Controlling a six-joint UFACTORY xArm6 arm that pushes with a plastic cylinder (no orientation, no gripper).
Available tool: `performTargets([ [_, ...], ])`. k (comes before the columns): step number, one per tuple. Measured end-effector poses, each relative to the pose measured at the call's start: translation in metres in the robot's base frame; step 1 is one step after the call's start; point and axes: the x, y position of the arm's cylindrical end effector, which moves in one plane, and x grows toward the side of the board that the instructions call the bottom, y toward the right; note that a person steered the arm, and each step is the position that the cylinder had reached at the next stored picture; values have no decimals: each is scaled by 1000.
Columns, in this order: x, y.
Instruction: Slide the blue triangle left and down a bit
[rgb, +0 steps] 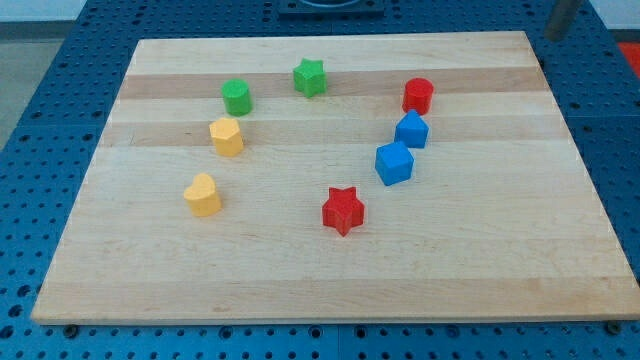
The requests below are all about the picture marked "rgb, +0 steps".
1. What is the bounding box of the blue triangle block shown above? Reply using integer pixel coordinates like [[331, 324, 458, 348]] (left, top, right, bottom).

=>
[[394, 109, 430, 148]]

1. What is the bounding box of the red star block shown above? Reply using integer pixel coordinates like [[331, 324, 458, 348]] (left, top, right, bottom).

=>
[[321, 187, 365, 237]]

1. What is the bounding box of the blue cube block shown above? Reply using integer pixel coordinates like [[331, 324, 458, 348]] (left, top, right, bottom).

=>
[[374, 142, 414, 186]]

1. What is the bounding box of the wooden board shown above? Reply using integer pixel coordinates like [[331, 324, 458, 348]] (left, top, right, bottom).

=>
[[32, 31, 639, 325]]

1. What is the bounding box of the yellow hexagon block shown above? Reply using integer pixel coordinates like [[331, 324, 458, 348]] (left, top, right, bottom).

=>
[[209, 118, 244, 157]]

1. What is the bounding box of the green star block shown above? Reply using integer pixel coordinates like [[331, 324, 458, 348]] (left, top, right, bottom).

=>
[[293, 58, 327, 98]]

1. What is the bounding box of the green cylinder block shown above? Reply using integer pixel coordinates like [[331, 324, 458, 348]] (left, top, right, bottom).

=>
[[221, 78, 253, 116]]

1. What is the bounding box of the yellow heart block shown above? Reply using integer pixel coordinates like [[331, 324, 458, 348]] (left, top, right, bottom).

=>
[[183, 173, 222, 217]]

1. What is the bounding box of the red cylinder block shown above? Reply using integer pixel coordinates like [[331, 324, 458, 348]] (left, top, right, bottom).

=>
[[402, 77, 435, 115]]

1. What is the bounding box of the grey metal stylus rod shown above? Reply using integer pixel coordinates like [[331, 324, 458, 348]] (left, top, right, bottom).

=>
[[543, 0, 584, 42]]

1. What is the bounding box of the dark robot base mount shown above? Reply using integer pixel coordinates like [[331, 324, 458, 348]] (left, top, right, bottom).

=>
[[274, 0, 385, 17]]

